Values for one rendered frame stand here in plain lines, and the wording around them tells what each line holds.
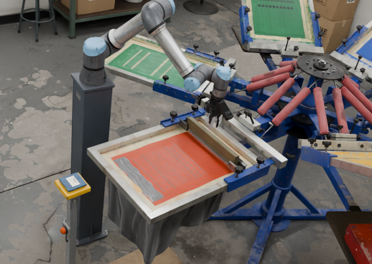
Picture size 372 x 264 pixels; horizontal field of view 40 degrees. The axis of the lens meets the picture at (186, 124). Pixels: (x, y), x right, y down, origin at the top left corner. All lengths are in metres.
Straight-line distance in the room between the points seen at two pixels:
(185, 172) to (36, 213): 1.42
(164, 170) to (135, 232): 0.38
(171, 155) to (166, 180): 0.20
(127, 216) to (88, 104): 0.64
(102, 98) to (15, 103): 2.07
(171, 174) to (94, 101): 0.60
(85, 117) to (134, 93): 2.21
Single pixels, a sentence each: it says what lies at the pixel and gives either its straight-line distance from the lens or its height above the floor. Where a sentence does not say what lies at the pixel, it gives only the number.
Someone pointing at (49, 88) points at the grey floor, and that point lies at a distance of 5.05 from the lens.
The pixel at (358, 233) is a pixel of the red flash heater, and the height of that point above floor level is 1.10.
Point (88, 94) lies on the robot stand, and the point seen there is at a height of 1.16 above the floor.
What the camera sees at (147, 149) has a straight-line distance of 2.79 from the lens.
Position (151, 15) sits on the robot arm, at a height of 1.69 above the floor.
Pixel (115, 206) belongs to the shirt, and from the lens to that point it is 2.88.
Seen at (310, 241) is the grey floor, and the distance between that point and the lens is 3.93.
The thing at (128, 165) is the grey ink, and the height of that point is 0.96.
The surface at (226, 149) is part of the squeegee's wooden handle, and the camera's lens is 2.72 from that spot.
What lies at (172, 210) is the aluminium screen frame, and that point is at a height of 0.99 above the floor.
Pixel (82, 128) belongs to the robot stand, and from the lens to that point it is 2.94.
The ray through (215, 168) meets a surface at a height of 0.96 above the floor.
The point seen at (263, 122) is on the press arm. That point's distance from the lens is 3.05.
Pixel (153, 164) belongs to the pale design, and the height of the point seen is 0.96.
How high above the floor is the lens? 2.67
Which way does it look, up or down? 34 degrees down
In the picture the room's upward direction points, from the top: 10 degrees clockwise
